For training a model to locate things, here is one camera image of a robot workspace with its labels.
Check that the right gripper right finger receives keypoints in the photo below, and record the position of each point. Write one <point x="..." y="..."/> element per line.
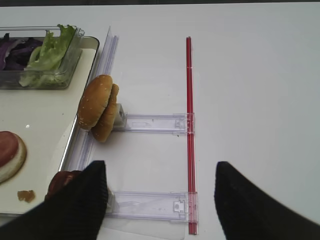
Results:
<point x="246" y="212"/>

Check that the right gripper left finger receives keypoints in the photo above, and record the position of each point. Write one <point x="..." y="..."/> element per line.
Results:
<point x="75" y="212"/>

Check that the white pusher block patties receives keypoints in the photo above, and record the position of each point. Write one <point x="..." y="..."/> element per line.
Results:
<point x="110" y="202"/>

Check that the stack of meat patties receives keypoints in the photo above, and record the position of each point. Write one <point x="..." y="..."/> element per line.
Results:
<point x="60" y="179"/>

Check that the green lettuce leaves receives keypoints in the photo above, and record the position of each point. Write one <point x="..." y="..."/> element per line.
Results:
<point x="51" y="66"/>

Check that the brown sauce crumb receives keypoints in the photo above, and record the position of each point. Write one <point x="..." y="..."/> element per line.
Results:
<point x="26" y="195"/>

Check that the right lower clear pusher track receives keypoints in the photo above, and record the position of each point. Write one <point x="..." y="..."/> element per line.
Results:
<point x="164" y="206"/>

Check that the clear pusher track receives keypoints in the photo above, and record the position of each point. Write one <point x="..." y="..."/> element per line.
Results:
<point x="164" y="206"/>
<point x="175" y="124"/>

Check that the bottom bun slice on tray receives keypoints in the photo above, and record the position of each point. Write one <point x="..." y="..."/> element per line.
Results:
<point x="11" y="168"/>

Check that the bun top behind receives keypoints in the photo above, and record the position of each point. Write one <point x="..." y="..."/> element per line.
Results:
<point x="104" y="126"/>

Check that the white metal tray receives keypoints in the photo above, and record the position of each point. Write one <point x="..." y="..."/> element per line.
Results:
<point x="44" y="119"/>

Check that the white pusher block buns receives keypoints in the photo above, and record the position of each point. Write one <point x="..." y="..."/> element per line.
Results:
<point x="120" y="117"/>

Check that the right upper clear pusher track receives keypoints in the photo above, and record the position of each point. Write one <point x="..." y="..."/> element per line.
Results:
<point x="175" y="124"/>

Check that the clear plastic salad container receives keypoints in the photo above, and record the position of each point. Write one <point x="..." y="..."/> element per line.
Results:
<point x="10" y="79"/>

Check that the purple cabbage leaves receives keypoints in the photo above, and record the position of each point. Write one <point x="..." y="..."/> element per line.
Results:
<point x="15" y="53"/>

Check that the right red rail strip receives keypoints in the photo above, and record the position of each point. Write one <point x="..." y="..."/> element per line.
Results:
<point x="191" y="164"/>

